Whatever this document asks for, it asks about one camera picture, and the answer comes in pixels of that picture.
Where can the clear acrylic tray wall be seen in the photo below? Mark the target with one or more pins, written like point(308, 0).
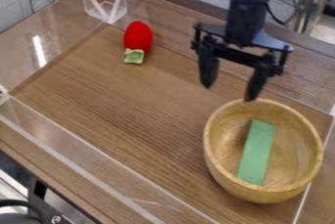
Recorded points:
point(97, 183)

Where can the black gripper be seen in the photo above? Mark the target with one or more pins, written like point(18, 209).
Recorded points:
point(265, 54)

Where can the brown wooden bowl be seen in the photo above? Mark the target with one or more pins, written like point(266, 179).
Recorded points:
point(296, 154)

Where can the clear acrylic corner bracket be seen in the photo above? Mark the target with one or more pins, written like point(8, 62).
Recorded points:
point(105, 11)

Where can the background table leg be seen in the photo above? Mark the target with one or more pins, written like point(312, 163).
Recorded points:
point(308, 15)

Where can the green flat stick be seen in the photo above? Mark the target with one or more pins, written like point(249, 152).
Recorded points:
point(256, 153)

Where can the red plush strawberry toy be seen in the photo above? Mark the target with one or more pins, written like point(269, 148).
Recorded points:
point(136, 41)

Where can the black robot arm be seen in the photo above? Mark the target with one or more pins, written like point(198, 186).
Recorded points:
point(245, 19)

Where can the black table leg frame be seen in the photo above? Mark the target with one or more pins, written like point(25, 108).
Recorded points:
point(25, 207)

